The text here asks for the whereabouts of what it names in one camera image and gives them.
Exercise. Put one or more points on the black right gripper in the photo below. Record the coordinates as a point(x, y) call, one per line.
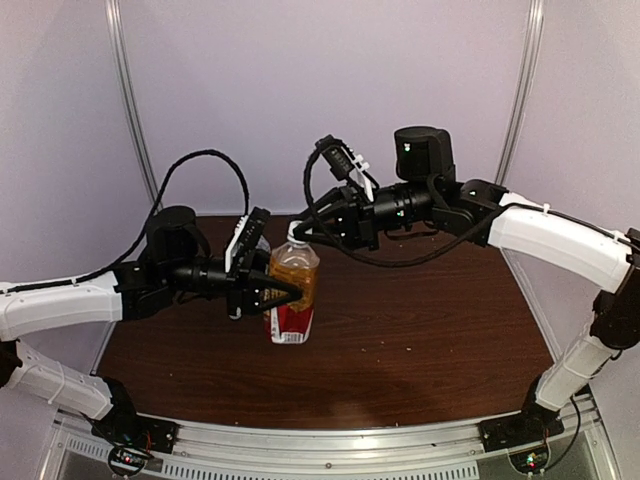
point(355, 219)

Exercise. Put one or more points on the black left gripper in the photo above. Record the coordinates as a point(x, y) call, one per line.
point(245, 286)

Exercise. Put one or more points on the amber tea bottle red label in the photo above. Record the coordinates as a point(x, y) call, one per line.
point(295, 265)

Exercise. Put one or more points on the clear plastic water bottle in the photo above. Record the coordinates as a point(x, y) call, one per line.
point(263, 248)

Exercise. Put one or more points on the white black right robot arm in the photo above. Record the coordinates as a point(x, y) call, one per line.
point(487, 214)

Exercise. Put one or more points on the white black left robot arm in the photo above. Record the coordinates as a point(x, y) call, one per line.
point(175, 261)

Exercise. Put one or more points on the left circuit board with leds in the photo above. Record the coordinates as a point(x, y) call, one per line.
point(124, 460)

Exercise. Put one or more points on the circuit board with leds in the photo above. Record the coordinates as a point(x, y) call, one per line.
point(124, 460)
point(530, 461)

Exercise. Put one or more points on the right circuit board with leds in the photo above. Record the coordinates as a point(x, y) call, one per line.
point(530, 461)

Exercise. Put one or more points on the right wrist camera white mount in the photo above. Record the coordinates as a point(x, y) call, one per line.
point(346, 165)

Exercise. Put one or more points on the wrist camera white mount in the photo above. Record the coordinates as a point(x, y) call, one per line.
point(247, 231)
point(346, 165)

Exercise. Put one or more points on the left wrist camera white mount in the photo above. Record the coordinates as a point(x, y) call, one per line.
point(247, 231)

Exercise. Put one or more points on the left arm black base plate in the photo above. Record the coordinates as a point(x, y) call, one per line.
point(138, 432)

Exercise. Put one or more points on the right aluminium corner post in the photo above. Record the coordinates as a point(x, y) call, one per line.
point(529, 61)

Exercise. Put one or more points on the aluminium corner post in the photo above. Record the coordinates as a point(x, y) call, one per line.
point(529, 61)
point(131, 112)

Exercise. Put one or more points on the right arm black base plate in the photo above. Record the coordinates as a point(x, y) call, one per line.
point(516, 430)

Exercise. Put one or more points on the left aluminium corner post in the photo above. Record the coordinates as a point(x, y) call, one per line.
point(131, 112)

